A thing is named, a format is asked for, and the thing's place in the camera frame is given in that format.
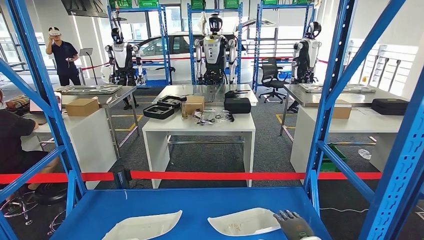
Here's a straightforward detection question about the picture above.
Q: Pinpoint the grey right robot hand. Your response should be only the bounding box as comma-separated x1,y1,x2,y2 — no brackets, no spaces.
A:
273,209,316,240

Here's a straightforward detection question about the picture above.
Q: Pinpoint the white part with orange writing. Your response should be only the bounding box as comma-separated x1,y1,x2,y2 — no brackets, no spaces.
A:
207,207,282,237

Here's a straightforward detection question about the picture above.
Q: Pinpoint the blue metal shelf rack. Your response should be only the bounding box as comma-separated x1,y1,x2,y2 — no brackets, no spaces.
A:
0,0,407,240
252,2,316,94
106,4,172,88
359,64,424,240
187,2,244,85

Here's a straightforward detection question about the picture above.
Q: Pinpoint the plain white curved part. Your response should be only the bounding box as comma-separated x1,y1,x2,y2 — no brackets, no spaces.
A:
101,209,183,240

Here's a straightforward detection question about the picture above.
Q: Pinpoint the red barrier tape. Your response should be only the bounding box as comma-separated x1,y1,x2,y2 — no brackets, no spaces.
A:
0,170,382,185

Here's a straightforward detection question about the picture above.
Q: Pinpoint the white table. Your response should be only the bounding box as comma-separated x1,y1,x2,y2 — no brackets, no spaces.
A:
142,109,257,189
21,108,117,190
290,105,405,174

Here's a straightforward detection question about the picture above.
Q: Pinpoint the cardboard box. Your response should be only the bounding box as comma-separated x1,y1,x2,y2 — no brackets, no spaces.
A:
181,96,206,116
331,99,353,120
65,97,100,117

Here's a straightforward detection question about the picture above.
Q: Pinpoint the steel table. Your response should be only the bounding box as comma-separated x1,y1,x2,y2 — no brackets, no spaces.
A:
54,85,140,160
279,83,410,137
152,83,259,107

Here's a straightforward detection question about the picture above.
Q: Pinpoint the black carry case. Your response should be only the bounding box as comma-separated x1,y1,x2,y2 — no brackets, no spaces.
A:
370,98,410,116
223,97,252,115

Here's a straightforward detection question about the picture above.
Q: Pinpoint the metal parts tray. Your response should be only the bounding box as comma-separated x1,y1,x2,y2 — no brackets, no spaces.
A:
53,84,123,96
298,83,377,94

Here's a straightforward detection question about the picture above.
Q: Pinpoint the black office chair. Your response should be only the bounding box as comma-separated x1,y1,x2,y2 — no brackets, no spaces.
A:
258,57,289,105

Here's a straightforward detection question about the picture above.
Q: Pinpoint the white and black humanoid robot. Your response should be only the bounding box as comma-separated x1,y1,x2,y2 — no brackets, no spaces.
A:
104,27,145,110
194,13,238,85
287,21,323,114

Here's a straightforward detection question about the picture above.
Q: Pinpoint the black foam tray case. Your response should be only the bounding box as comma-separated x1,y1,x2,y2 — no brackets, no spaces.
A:
143,104,176,120
156,95,188,109

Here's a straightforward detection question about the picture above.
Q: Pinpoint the white metal railing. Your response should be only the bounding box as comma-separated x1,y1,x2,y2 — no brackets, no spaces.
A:
344,43,418,97

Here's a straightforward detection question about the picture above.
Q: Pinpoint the white car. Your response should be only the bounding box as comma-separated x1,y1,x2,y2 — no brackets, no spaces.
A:
135,31,254,85

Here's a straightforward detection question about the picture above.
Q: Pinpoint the black round stool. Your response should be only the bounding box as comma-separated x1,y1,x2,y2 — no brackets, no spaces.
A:
33,182,69,236

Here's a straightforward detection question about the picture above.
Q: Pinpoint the tablet floor stand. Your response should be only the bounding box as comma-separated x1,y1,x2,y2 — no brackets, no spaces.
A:
78,47,99,86

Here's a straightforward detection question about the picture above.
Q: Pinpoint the open laptop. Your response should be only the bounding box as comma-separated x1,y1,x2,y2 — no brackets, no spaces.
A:
29,91,63,115

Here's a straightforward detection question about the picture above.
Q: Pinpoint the person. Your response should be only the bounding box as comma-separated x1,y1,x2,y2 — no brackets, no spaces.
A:
45,26,81,87
0,89,61,200

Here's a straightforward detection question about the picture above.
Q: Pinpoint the striped cloth bag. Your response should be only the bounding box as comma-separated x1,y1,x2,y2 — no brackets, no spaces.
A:
4,95,31,110

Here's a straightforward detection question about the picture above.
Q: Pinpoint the white floor cable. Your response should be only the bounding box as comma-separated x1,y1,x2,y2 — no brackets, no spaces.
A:
319,206,369,214

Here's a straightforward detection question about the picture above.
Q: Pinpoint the pile of bagged cables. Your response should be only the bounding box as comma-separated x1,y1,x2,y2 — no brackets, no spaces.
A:
192,108,235,126

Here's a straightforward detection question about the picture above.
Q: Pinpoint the black barrier post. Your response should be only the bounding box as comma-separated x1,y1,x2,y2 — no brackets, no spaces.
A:
111,165,133,190

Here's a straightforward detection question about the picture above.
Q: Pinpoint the dark wall display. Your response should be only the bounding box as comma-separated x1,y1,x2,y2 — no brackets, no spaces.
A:
69,0,109,18

